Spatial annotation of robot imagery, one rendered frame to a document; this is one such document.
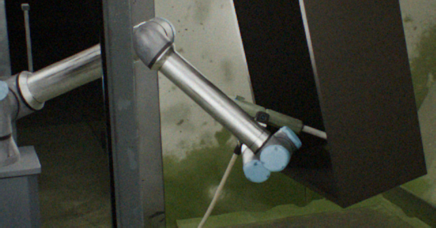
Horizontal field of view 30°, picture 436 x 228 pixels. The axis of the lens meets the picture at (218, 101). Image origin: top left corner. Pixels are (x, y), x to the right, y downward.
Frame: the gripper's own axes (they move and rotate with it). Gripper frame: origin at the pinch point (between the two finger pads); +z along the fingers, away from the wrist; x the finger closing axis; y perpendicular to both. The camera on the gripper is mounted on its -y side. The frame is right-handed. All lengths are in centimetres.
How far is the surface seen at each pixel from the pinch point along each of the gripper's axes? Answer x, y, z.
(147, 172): -22, 64, 43
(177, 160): -11, 56, 48
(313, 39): -1, -49, -32
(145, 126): -30, 45, 49
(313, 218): 59, 62, 44
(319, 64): 4, -42, -34
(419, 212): 99, 35, 33
